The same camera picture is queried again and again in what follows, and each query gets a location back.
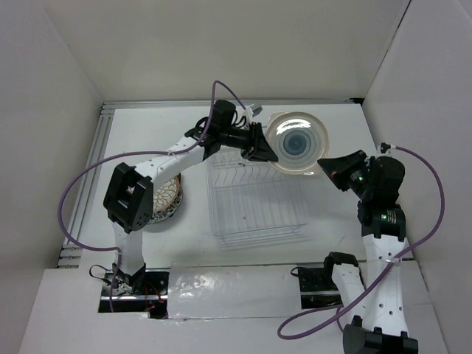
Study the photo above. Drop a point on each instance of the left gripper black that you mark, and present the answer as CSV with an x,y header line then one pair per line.
x,y
258,147

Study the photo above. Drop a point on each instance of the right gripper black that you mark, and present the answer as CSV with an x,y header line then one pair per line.
x,y
338,167

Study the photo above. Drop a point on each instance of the beige plate blue swirl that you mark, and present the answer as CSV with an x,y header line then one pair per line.
x,y
299,140

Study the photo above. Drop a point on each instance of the brown rim floral bowl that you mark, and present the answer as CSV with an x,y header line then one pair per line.
x,y
170,186

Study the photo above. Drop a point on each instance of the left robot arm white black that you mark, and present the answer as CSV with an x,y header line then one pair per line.
x,y
129,197

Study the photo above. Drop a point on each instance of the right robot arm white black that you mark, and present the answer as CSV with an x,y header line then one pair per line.
x,y
375,320

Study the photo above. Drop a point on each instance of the blue floral white plate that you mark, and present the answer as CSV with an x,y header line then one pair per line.
x,y
165,205

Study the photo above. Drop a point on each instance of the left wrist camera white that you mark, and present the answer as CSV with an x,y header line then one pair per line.
x,y
252,111

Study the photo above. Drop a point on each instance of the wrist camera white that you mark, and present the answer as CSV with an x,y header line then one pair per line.
x,y
252,111
386,149

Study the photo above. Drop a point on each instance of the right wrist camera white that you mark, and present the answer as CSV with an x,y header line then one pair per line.
x,y
386,149

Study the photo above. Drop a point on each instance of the white wire dish rack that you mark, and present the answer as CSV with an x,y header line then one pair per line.
x,y
251,204

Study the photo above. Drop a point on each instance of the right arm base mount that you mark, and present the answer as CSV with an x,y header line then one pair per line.
x,y
316,291

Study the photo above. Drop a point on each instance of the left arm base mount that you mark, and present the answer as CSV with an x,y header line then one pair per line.
x,y
148,296

